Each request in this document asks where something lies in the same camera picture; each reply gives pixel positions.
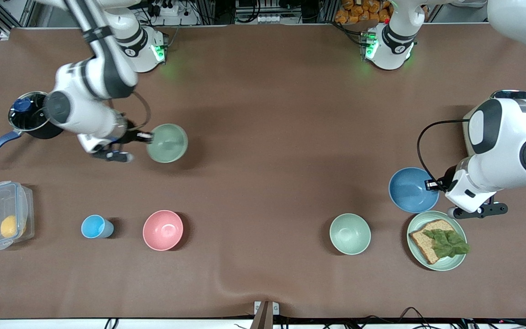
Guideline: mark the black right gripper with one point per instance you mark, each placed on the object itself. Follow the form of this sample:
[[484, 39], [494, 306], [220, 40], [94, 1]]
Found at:
[[131, 136]]

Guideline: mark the brown bread slice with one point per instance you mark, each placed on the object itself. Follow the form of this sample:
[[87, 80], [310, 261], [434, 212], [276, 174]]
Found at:
[[427, 244]]

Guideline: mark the metal table edge bracket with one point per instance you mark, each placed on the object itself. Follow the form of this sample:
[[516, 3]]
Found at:
[[266, 313]]

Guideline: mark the beige chrome toaster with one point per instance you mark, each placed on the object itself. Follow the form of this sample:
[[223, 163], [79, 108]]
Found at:
[[466, 135]]

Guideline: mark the yellow lemon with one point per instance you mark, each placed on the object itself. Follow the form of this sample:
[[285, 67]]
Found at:
[[10, 226]]

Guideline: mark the green lettuce leaf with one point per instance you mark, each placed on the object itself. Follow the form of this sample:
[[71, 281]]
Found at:
[[448, 242]]

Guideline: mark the blue bowl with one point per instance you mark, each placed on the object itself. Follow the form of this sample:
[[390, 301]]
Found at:
[[411, 192]]

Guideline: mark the pale green plate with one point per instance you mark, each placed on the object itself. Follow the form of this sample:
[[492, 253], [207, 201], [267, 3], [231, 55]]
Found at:
[[454, 262]]

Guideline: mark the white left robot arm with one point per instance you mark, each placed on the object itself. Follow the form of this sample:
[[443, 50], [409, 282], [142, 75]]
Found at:
[[509, 137]]

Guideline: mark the orange snack bags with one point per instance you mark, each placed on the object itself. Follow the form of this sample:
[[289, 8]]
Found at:
[[363, 9]]

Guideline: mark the light blue cup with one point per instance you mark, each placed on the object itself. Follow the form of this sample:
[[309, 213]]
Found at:
[[94, 226]]

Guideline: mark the pink bowl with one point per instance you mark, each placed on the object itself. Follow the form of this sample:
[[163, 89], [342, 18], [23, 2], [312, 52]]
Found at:
[[163, 230]]

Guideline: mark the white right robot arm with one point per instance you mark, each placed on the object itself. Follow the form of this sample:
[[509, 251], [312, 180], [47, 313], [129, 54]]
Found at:
[[103, 77]]

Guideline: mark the glass lid blue knob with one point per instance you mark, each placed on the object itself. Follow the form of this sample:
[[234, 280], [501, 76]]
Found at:
[[28, 112]]

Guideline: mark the pale green bowl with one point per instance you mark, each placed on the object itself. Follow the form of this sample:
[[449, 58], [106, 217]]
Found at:
[[349, 234], [169, 144]]

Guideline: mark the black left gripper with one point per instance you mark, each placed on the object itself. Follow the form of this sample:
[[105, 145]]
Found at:
[[449, 179]]

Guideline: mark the white power strip with plugs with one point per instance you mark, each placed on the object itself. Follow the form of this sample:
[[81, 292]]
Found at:
[[171, 11]]

